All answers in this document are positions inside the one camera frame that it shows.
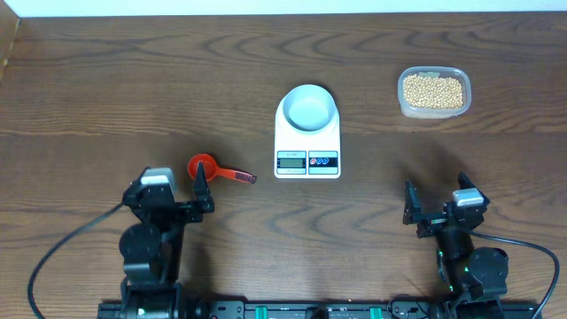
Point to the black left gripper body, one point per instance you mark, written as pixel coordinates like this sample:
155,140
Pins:
188,215

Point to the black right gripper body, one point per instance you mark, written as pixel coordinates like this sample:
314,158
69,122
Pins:
431,223

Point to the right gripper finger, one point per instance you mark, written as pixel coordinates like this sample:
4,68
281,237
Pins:
464,181
413,209

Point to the red measuring scoop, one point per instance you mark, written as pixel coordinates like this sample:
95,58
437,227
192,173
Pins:
212,170

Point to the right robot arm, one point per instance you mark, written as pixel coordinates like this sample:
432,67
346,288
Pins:
476,276

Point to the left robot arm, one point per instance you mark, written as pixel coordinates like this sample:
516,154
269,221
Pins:
152,249

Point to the white digital kitchen scale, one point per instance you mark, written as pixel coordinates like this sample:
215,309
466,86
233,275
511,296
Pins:
300,154

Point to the grey round bowl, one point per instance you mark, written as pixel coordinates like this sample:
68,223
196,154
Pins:
309,108

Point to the clear plastic container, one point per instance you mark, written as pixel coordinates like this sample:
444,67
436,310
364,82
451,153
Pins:
440,72

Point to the pile of soybeans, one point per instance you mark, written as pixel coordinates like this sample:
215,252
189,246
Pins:
435,93

